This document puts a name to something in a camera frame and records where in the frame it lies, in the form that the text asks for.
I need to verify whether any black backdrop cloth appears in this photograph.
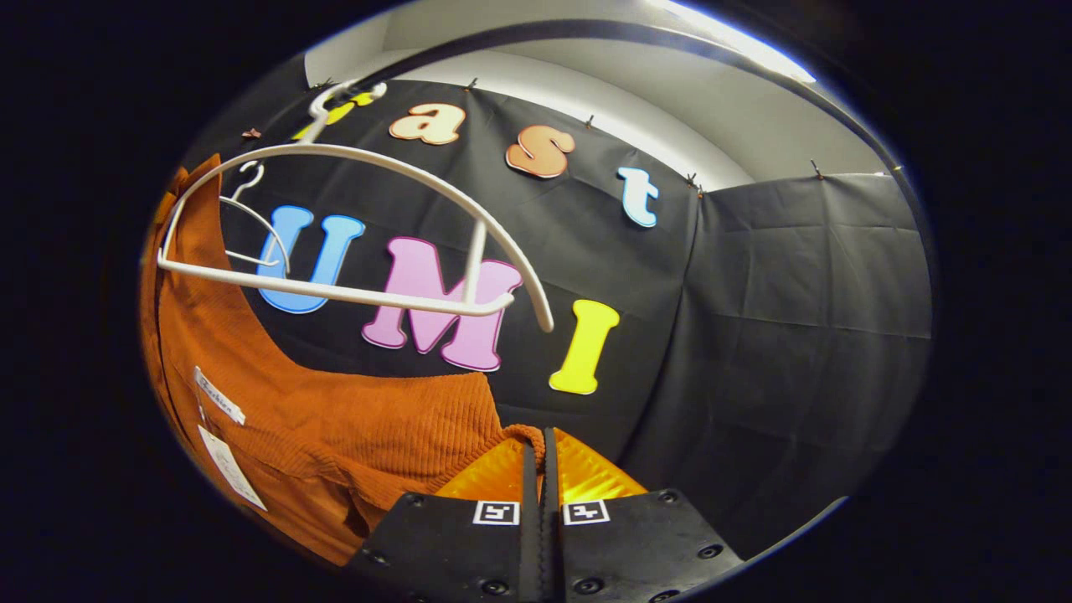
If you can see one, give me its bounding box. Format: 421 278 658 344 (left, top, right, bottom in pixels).
180 75 935 562

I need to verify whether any orange corduroy shirt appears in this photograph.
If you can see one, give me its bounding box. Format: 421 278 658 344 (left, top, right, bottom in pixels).
138 153 547 569

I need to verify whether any row of black clips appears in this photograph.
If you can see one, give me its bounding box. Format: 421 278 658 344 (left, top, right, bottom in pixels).
314 75 905 195

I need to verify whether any white clothes hanger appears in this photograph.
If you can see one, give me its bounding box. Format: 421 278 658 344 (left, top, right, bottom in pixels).
157 80 555 334
219 161 292 277

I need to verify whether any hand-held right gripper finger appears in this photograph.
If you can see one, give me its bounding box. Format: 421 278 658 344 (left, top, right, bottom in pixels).
540 427 745 603
348 439 541 603

